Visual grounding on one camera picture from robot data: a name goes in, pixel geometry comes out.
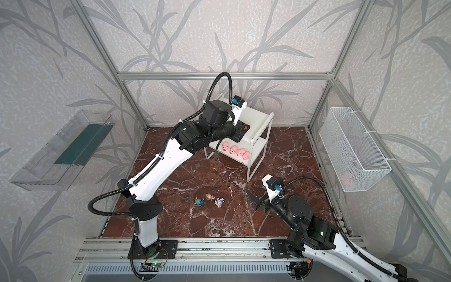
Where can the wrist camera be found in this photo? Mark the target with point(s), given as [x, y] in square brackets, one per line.
[274, 187]
[238, 105]

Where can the teal hooded Doraemon figure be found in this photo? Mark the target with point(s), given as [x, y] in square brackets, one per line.
[199, 202]

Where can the white hooded Doraemon figure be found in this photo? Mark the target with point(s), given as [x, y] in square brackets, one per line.
[218, 202]

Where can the lion mane Doraemon figure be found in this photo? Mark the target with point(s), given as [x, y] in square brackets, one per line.
[209, 197]

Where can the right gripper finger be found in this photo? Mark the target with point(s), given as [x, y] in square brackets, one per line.
[266, 206]
[255, 201]

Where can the clear plastic wall bin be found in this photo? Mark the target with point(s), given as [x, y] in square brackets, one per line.
[56, 166]

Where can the white wire mesh basket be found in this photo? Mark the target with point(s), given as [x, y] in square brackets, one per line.
[352, 149]

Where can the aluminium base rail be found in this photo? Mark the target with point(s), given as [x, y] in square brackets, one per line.
[196, 249]

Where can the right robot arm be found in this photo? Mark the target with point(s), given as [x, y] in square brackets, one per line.
[311, 237]

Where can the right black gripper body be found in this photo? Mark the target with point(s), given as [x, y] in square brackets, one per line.
[263, 201]

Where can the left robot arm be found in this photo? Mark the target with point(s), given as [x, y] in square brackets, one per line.
[183, 141]

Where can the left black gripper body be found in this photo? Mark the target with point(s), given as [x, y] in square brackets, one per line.
[241, 128]

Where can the pink toy in basket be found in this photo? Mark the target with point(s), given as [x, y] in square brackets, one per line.
[347, 181]

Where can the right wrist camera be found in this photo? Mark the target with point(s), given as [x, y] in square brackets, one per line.
[274, 187]

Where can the white two-tier shelf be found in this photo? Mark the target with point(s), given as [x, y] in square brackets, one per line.
[255, 140]

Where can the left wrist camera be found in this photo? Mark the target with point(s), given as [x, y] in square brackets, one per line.
[238, 105]

